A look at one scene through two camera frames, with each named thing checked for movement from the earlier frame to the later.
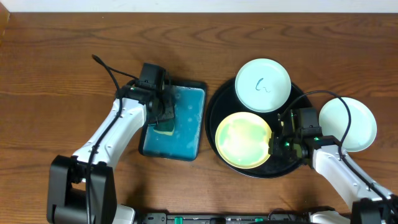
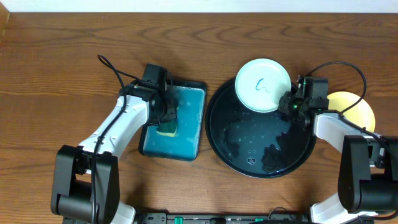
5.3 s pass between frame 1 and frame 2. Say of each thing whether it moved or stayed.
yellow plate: moved
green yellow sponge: stayed
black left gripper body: stayed
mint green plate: stayed
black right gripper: moved
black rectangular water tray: stayed
